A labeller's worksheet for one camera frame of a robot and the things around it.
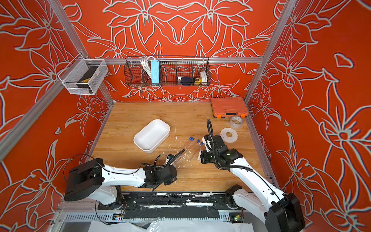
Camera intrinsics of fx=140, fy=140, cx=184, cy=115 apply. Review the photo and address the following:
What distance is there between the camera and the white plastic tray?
0.92m

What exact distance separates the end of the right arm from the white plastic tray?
1.11ft

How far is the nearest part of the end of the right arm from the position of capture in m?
0.56
